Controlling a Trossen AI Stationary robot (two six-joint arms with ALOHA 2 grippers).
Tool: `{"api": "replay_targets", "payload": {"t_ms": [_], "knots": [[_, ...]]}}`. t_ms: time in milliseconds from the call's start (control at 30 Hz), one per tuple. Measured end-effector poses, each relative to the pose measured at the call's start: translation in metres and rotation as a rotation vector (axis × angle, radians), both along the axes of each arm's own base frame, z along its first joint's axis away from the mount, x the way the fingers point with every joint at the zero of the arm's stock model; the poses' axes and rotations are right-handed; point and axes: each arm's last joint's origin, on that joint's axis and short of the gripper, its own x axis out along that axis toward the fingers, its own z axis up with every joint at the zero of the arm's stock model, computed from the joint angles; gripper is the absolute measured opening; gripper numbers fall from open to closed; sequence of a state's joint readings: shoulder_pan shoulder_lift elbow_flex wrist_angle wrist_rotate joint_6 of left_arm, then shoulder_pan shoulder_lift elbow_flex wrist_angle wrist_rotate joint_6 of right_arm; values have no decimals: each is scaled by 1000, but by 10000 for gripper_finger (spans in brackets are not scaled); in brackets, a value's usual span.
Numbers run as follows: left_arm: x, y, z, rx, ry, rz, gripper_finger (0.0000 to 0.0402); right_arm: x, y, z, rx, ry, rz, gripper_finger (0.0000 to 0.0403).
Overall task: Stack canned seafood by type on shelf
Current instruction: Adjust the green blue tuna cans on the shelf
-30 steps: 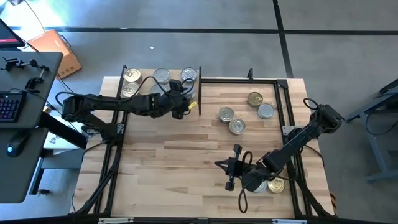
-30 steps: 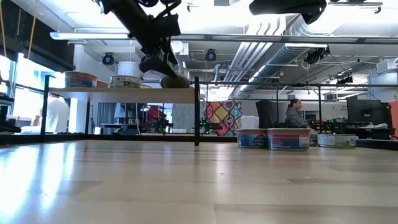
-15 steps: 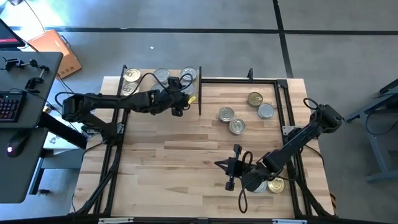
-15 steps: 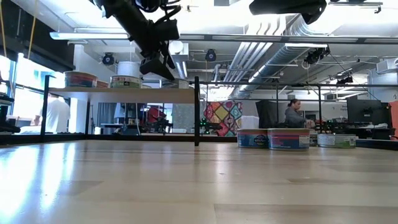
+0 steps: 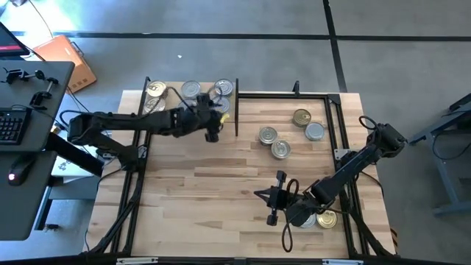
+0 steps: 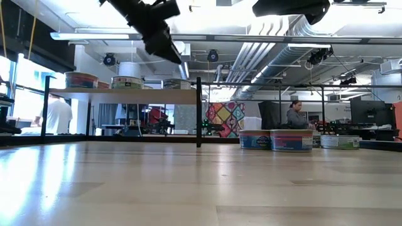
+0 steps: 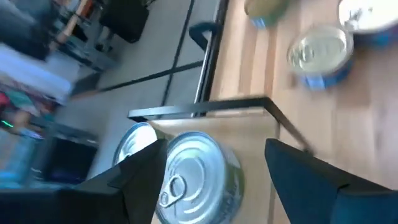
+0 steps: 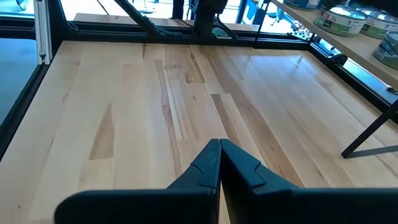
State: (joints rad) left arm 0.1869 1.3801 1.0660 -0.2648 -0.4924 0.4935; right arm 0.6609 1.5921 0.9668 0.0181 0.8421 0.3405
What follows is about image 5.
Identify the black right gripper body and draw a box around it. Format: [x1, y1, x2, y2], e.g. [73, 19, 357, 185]
[274, 185, 299, 214]

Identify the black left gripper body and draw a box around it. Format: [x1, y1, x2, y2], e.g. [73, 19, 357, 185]
[172, 106, 216, 138]

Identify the gold can with pull tab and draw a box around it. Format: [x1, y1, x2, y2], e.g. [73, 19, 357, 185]
[292, 108, 312, 129]
[316, 209, 339, 230]

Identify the black shelf side panel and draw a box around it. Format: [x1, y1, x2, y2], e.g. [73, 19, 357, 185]
[234, 77, 240, 138]

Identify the black desk support beam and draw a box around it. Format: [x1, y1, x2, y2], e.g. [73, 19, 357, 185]
[46, 132, 106, 177]

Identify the white box with logo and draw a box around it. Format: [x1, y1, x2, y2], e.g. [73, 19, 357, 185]
[51, 154, 100, 180]

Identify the black desk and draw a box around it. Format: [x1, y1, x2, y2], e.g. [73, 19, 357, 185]
[0, 60, 77, 242]

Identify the orange case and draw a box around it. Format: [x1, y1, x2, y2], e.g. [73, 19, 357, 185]
[32, 34, 99, 94]

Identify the black clamp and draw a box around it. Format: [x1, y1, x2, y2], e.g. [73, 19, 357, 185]
[1, 68, 47, 85]
[29, 76, 60, 110]

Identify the black computer mouse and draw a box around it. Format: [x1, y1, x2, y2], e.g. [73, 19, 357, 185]
[7, 156, 36, 187]

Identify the black keyboard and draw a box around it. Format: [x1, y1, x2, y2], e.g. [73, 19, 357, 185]
[0, 106, 32, 145]

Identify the black monitor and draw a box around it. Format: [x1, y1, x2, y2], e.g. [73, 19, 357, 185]
[0, 21, 31, 58]

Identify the black aluminium table frame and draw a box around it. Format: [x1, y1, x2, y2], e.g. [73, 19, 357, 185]
[82, 76, 397, 261]

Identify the white metal bracket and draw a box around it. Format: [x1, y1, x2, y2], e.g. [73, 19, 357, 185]
[116, 257, 159, 265]
[322, 259, 364, 265]

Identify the grey table frame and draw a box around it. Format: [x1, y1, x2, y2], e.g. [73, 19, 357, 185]
[406, 93, 471, 218]

